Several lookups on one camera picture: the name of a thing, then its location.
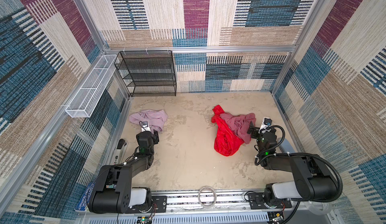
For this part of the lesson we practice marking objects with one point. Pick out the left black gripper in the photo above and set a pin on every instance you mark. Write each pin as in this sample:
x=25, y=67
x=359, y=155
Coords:
x=154, y=137

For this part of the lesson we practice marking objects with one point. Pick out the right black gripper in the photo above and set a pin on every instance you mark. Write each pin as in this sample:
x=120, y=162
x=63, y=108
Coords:
x=255, y=130

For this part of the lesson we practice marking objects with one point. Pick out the light lilac cloth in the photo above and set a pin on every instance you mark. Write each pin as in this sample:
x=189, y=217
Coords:
x=156, y=119

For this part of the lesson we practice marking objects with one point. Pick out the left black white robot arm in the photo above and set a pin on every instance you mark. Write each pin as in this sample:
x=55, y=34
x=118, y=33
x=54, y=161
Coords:
x=113, y=191

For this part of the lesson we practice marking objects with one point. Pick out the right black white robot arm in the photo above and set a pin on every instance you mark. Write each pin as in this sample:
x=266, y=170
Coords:
x=314, y=178

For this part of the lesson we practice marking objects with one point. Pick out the mauve pink cloth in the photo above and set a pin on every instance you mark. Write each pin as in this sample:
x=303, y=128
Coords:
x=240, y=124

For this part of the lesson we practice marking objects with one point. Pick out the red cloth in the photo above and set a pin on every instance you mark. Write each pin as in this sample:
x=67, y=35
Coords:
x=226, y=142

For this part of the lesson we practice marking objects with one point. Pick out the white black stapler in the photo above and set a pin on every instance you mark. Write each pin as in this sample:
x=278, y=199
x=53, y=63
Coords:
x=119, y=152

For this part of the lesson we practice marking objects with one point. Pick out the grey blue oval object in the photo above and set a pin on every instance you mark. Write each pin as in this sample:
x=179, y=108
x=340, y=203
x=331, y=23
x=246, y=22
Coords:
x=285, y=146

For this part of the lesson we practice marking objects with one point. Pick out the colourful picture book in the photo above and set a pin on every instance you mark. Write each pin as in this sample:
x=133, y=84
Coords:
x=81, y=206

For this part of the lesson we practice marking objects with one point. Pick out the large clear tape roll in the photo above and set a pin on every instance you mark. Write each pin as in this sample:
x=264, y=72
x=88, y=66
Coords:
x=318, y=208

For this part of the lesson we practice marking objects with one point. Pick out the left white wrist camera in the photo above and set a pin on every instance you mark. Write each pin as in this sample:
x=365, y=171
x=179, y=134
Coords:
x=144, y=126

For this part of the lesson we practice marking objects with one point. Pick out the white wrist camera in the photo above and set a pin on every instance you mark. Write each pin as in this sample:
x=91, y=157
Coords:
x=265, y=126
x=144, y=126

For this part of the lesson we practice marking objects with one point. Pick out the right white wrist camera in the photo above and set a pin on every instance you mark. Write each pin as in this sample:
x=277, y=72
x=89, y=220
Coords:
x=265, y=126

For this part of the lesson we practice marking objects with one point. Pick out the black wire shelf rack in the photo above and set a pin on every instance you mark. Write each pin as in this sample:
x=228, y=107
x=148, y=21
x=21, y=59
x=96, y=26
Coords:
x=148, y=73

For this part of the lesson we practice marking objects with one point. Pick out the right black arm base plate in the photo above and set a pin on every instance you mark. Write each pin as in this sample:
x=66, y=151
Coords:
x=256, y=202

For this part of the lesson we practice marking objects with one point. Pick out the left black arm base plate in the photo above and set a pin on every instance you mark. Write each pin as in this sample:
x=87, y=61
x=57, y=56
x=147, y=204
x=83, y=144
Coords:
x=158, y=204

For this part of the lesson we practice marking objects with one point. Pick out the white mesh wall basket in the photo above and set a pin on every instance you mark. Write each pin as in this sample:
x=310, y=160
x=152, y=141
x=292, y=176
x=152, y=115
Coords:
x=87, y=97

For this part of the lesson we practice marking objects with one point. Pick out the aluminium front rail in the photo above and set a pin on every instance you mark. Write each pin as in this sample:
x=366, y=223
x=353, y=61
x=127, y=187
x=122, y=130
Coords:
x=207, y=206

